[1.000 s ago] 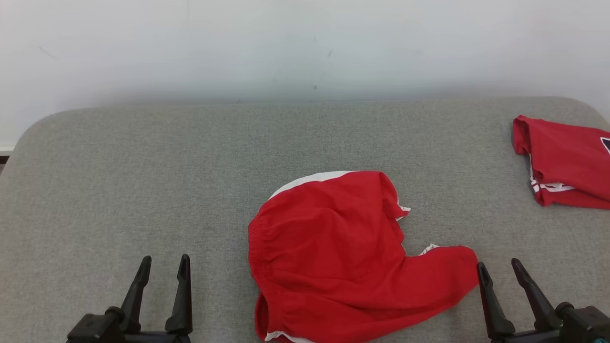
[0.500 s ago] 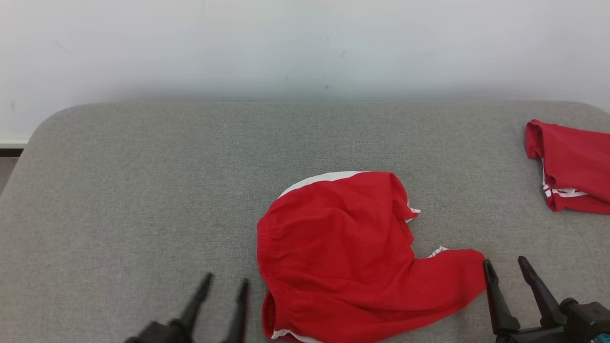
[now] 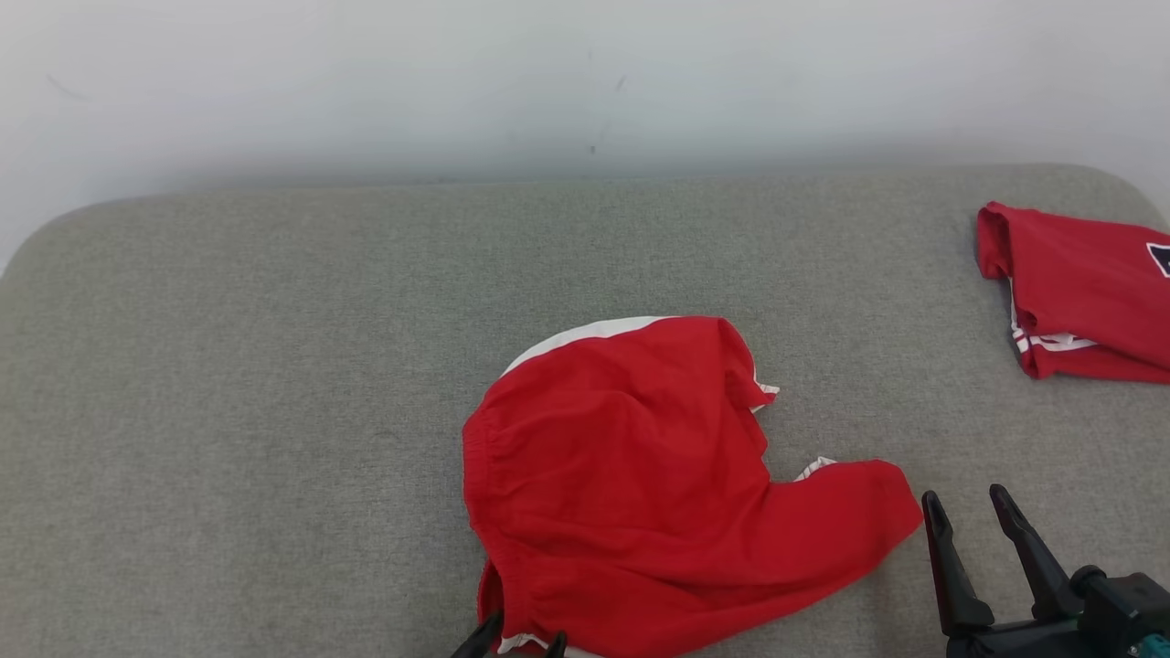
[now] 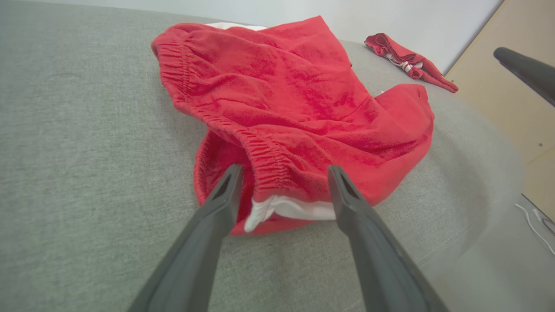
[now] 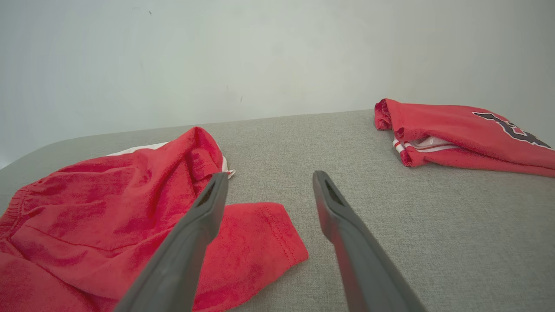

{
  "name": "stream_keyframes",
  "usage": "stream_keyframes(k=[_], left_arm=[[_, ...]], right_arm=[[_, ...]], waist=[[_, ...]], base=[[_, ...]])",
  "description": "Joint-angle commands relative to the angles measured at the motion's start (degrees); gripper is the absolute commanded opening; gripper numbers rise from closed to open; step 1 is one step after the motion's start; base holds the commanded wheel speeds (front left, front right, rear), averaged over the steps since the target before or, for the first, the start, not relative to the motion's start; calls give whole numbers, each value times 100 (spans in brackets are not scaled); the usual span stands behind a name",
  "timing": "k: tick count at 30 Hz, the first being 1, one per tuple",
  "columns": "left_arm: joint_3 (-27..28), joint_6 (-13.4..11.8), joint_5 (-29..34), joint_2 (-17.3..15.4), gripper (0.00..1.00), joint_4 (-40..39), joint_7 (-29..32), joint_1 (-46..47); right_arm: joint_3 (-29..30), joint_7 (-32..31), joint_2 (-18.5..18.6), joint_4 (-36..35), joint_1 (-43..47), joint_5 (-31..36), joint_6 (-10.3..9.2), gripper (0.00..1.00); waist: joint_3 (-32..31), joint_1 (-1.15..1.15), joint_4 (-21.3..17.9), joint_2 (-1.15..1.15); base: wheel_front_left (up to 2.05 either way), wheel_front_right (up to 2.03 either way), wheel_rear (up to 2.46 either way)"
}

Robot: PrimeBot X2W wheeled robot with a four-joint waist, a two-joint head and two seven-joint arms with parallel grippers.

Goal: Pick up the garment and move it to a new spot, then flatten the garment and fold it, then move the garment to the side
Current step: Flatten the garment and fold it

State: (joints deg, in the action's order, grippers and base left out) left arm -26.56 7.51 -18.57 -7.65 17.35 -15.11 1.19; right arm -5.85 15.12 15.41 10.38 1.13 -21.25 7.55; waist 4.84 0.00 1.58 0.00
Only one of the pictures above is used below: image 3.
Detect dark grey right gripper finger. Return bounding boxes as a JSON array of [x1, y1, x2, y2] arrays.
[[921, 491, 995, 636], [990, 484, 1082, 624]]

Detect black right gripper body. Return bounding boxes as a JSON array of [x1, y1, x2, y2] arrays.
[[946, 617, 1093, 658]]

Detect red shorts with white stripe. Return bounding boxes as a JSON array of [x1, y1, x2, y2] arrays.
[[462, 315, 924, 658]]

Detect red shirt with striped cuffs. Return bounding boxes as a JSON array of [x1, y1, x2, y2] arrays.
[[975, 201, 1170, 385]]

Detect grey fabric sofa cushion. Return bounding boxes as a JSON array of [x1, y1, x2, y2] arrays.
[[0, 163, 1170, 658]]

